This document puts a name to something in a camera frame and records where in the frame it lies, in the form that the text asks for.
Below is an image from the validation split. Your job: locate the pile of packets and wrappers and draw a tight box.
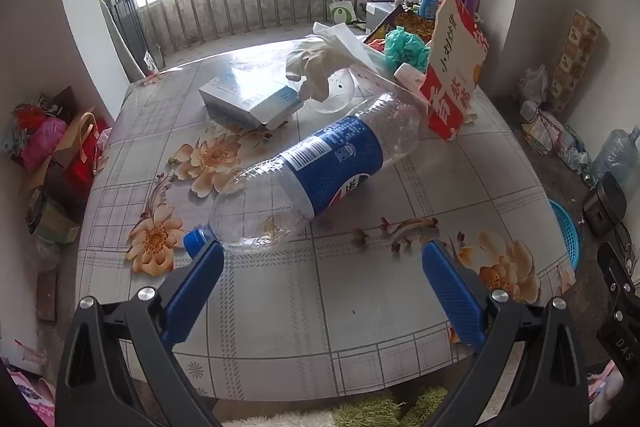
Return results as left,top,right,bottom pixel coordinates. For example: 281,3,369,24
520,99,593,172

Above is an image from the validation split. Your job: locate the brown paper bag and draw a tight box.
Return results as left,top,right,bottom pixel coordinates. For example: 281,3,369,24
20,109,101,195

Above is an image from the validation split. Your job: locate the floral plastic tablecloth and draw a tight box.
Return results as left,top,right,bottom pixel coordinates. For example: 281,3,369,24
75,38,576,400

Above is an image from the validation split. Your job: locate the black rice cooker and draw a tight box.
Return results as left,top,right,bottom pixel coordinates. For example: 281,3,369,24
582,171,629,238

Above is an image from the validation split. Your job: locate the yellow and purple snack bag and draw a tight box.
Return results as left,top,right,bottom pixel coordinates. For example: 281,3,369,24
364,4,441,48

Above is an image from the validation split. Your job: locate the white and blue carton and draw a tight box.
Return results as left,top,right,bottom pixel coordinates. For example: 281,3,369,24
198,69,304,131

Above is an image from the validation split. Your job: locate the clear plastic lid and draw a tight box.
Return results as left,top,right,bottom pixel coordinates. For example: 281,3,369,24
310,68,357,115

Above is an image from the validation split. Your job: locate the blue plastic basket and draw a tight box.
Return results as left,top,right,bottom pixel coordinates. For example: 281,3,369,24
548,199,582,272

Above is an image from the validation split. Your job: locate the teal plastic bag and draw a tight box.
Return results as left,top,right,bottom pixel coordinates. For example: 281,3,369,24
384,27,432,74

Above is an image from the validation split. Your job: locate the red and white paper bag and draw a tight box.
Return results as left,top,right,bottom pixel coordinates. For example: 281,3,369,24
419,0,490,142

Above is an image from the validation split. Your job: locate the brick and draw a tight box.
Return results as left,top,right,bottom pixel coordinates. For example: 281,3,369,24
36,269,59,323

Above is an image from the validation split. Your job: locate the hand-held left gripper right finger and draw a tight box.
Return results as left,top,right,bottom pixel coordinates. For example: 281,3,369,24
421,239,586,427

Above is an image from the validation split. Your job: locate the pink printed blanket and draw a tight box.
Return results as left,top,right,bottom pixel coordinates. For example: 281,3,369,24
587,359,626,425

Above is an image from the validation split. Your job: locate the white tissue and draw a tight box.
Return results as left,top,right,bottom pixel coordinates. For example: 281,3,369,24
285,23,388,104

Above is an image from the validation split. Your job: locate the metal tin can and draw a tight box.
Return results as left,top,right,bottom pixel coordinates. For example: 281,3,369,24
26,189,81,244

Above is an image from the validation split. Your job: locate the person's green white fleece robe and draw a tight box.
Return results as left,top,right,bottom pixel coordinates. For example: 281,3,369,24
235,386,449,427

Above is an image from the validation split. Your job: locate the white plastic bag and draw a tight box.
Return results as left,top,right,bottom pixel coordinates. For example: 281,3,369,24
516,64,549,105

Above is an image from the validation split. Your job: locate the clear bottle with blue label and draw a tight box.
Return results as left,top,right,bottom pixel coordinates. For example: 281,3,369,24
183,90,432,261

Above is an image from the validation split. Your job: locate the tall patterned box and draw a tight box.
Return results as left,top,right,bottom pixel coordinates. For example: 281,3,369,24
550,10,602,110

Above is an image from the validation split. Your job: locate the pink plastic bag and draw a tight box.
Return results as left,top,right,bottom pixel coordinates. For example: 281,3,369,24
21,117,69,174

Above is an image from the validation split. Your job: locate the pink and white packet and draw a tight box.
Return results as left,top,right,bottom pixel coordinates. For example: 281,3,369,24
394,63,427,88

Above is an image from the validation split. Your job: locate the grey cabinet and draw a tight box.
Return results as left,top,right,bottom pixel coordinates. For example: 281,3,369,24
365,1,401,35

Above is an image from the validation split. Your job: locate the black metal rack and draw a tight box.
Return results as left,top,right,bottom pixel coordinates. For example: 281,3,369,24
106,0,166,75

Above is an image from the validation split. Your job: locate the empty blue water jug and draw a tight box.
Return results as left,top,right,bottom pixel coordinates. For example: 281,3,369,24
590,125,640,185

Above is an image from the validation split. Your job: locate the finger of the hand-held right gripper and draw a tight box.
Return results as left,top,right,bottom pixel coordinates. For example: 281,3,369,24
597,242,640,308

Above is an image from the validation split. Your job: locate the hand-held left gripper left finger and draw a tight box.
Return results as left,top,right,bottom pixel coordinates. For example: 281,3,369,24
56,238,226,427

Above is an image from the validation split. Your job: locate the pink printed cloth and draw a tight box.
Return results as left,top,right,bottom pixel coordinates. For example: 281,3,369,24
0,342,56,427

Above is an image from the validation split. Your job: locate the white and green paper bag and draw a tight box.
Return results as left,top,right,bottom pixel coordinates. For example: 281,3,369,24
329,0,358,26

